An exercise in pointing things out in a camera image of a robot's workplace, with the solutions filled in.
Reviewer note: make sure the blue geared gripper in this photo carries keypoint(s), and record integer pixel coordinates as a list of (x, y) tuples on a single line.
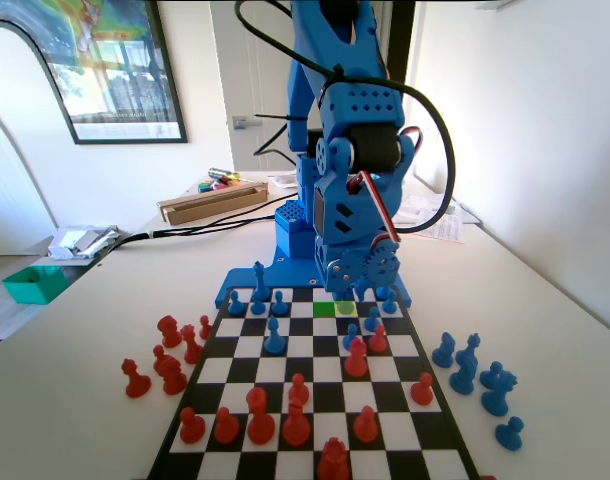
[(359, 270)]

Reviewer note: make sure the blue rook chess piece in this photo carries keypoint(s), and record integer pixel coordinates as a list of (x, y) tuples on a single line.
[(383, 294), (345, 306)]

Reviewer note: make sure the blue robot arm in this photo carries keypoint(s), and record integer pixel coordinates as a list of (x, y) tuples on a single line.
[(365, 107)]

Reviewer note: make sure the blue pawn chess piece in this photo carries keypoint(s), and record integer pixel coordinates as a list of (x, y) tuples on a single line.
[(389, 304), (278, 306), (509, 436), (371, 321), (351, 337), (490, 376), (235, 306)]

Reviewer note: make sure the red pawn chess piece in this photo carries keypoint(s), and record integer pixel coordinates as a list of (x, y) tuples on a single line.
[(422, 391), (159, 356), (205, 329), (191, 429), (135, 382), (365, 427), (377, 341), (226, 429), (298, 391)]

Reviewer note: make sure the black white chessboard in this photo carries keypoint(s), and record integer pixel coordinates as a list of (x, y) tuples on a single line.
[(315, 370)]

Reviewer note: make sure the blue king chess piece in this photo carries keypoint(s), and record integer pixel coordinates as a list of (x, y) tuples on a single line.
[(259, 280)]

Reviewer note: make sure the blue knight chess piece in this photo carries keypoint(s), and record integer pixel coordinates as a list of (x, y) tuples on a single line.
[(496, 399), (442, 351)]

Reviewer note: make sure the red rook chess piece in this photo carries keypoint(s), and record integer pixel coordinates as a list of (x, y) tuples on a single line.
[(333, 460)]

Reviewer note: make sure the printed paper sheet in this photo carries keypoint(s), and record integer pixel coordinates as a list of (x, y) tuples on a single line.
[(447, 230)]

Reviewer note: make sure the small white papers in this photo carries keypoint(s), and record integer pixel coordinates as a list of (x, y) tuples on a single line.
[(281, 181)]

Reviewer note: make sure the white paper sheet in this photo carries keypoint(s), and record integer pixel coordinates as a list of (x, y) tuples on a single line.
[(462, 209)]

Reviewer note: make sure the orange marker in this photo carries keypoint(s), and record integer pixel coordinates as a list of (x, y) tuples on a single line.
[(231, 182)]

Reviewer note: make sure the long cardboard box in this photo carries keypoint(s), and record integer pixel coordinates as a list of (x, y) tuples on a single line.
[(212, 204)]

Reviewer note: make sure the pink marker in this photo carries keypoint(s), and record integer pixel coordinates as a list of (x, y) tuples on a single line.
[(216, 186)]

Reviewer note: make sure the silver yellow tube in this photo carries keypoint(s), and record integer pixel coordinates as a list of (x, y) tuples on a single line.
[(222, 174)]

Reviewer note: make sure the green marker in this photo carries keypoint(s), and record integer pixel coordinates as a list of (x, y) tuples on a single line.
[(204, 188)]

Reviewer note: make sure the pile of papers and foil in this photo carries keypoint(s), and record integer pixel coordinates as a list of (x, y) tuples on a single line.
[(80, 242)]

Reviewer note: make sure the black framed poster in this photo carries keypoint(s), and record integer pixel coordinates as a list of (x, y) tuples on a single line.
[(120, 75)]

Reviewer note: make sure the green plastic bin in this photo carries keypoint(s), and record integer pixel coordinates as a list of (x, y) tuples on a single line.
[(32, 287)]

